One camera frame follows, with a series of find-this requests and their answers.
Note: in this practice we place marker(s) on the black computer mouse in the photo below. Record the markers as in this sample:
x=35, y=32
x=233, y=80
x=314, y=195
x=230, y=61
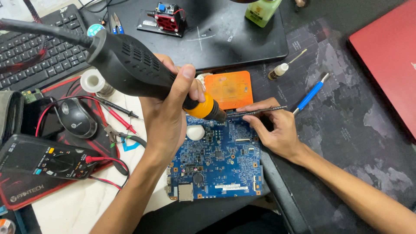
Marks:
x=78, y=118

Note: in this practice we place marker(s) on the grey black pouch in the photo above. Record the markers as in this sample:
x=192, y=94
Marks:
x=9, y=113

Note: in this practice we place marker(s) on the person's right hand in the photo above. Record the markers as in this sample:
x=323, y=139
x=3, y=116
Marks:
x=279, y=131

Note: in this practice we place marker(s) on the round teal tin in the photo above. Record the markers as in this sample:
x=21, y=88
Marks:
x=94, y=30

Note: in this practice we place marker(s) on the orange plastic tray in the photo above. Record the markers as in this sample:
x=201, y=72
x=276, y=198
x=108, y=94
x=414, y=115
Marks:
x=229, y=90

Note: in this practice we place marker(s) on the black tweezers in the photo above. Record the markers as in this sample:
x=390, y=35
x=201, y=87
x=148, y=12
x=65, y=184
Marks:
x=263, y=110

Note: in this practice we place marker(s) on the black multimeter probe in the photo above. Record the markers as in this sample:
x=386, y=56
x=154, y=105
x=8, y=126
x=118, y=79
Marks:
x=120, y=110

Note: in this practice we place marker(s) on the small needle tip flux bottle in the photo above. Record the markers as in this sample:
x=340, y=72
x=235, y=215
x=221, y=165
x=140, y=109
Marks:
x=279, y=71

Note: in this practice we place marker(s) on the green liquid bottle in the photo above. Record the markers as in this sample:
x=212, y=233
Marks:
x=261, y=13

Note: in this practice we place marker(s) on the white solder spool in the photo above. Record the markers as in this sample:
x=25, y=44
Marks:
x=94, y=82

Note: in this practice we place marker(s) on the red multimeter probe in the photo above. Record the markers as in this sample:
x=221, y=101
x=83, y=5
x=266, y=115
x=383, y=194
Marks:
x=120, y=120

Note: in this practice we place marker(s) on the dark world map desk mat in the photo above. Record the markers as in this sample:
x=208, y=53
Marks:
x=351, y=123

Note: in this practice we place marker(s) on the white paper sheet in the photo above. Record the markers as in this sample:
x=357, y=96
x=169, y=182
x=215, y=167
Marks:
x=74, y=208

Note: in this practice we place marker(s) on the black multimeter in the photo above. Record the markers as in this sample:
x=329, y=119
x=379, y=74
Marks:
x=42, y=159

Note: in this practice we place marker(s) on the black keyboard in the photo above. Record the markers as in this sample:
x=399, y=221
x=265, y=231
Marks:
x=61, y=63

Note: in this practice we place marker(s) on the white crumpled tissue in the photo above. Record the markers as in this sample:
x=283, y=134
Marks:
x=203, y=78

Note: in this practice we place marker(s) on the person's black trousers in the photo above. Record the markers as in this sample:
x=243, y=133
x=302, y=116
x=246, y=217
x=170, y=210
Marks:
x=211, y=217

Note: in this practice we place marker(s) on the blue laptop motherboard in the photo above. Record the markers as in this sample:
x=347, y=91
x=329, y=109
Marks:
x=221, y=162

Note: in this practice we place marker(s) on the red black mouse pad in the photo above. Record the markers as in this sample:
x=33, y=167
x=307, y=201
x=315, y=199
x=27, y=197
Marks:
x=29, y=191

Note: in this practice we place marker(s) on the small green circuit board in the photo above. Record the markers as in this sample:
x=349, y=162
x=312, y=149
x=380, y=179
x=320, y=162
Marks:
x=32, y=96

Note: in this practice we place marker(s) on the red fan circuit module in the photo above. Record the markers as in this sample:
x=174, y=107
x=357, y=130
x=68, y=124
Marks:
x=167, y=20

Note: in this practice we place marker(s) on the black laptop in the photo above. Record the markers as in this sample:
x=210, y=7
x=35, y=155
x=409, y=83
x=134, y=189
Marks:
x=234, y=45

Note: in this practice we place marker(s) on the red laptop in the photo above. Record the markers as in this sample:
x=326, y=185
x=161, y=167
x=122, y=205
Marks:
x=386, y=61

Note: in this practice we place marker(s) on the person's left hand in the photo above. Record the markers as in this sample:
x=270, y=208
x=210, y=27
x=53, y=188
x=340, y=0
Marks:
x=164, y=126

